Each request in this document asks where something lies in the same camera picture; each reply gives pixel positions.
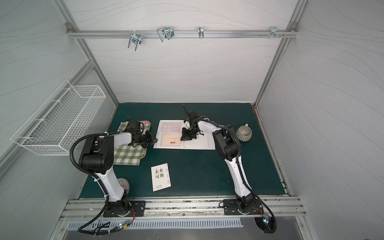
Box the white photo album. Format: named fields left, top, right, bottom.
left=154, top=120, right=218, bottom=150

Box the green checkered photo album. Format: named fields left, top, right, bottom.
left=112, top=120, right=152, bottom=167

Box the white slotted vent strip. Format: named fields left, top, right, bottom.
left=67, top=218, right=244, bottom=231

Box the pale pink photo card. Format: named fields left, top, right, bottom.
left=161, top=133, right=184, bottom=148

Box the left black corrugated cable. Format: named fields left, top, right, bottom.
left=69, top=131, right=133, bottom=235

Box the metal bracket with screws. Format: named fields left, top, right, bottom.
left=260, top=27, right=287, bottom=39

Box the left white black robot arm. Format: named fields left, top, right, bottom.
left=79, top=121, right=158, bottom=214

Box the ribbed grey ceramic teapot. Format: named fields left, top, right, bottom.
left=236, top=124, right=253, bottom=142

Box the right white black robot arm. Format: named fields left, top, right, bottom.
left=181, top=107, right=258, bottom=214

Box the horizontal aluminium rail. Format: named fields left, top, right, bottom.
left=67, top=29, right=299, bottom=39

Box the white photo card black text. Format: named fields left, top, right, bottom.
left=151, top=163, right=171, bottom=192

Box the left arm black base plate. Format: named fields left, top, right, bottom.
left=103, top=201, right=146, bottom=218

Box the white wire basket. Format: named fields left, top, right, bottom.
left=11, top=80, right=106, bottom=156

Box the red photo card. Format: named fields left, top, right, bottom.
left=160, top=121, right=183, bottom=133

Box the pink ribbed cup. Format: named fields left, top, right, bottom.
left=118, top=178, right=130, bottom=194

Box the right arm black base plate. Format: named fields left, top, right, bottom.
left=219, top=199, right=265, bottom=216

